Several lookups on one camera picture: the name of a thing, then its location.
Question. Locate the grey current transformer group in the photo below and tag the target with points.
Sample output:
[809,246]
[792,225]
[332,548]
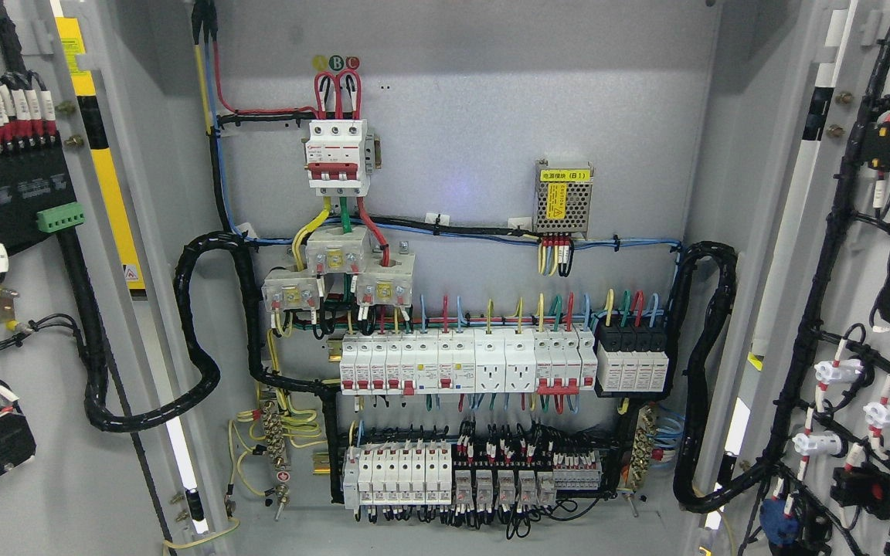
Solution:
[332,253]

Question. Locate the white middle breaker row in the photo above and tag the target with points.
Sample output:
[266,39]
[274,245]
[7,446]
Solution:
[504,360]

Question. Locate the metal mesh power supply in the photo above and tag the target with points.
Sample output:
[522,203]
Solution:
[562,196]

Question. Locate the red white main breaker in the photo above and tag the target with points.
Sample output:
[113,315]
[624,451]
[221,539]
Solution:
[340,157]

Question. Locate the lower relay terminal row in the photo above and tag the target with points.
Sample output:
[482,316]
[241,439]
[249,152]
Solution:
[476,475]

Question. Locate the black surge protector block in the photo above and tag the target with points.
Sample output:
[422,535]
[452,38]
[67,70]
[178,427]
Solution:
[632,362]

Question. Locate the brass left ground bar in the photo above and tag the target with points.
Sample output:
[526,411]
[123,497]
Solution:
[273,413]

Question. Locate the brass ground bar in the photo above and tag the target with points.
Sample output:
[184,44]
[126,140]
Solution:
[273,413]
[634,472]

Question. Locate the brass right ground bar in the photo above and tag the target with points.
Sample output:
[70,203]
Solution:
[634,472]

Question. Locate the black digital power meter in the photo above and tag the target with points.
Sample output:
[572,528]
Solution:
[31,180]

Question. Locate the yellow terminal post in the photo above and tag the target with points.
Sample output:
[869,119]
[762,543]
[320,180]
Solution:
[7,312]

